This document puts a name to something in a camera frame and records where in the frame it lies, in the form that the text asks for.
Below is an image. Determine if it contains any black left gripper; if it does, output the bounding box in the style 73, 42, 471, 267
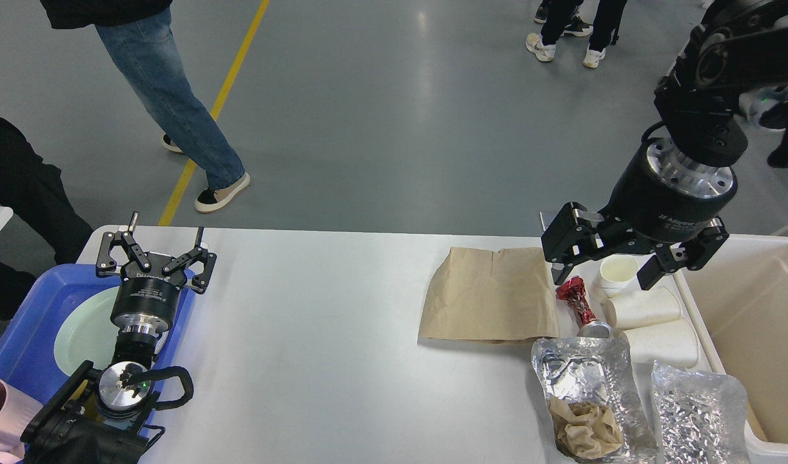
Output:
96, 211, 217, 336

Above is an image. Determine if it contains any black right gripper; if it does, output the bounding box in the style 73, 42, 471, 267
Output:
541, 137, 737, 291

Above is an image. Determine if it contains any green plate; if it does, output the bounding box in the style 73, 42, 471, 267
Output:
53, 285, 170, 377

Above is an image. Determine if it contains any aluminium foil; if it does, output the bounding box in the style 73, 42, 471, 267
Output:
531, 337, 658, 463

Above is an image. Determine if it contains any brown paper bag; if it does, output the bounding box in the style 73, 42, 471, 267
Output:
419, 247, 560, 344

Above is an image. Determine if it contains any brown napkin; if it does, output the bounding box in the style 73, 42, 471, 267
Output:
548, 396, 624, 460

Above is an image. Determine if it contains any pink ribbed mug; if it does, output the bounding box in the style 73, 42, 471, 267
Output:
0, 379, 43, 463

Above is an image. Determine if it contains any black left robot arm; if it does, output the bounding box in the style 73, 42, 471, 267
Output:
21, 213, 217, 463

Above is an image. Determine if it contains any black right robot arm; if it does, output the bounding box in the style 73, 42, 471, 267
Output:
542, 1, 788, 290

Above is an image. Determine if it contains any upright white paper cup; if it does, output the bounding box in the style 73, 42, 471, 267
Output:
589, 255, 640, 299

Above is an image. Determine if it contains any white paper cup lying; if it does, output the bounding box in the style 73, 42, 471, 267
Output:
601, 287, 681, 330

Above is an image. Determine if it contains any red snack wrapper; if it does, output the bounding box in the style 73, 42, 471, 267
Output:
555, 276, 613, 340

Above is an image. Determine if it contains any white foam container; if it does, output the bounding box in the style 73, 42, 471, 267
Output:
620, 319, 700, 368

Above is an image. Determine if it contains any white plastic bin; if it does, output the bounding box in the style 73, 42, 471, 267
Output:
674, 234, 788, 463

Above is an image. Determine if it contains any blue plastic tray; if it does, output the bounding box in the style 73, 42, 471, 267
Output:
0, 265, 193, 406

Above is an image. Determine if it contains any person with dark sneakers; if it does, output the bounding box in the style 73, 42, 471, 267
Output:
533, 0, 593, 37

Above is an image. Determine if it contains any person in blue jeans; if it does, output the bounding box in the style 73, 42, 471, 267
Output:
41, 1, 251, 213

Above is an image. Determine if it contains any person in black trousers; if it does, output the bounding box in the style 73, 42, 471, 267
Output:
526, 1, 627, 70

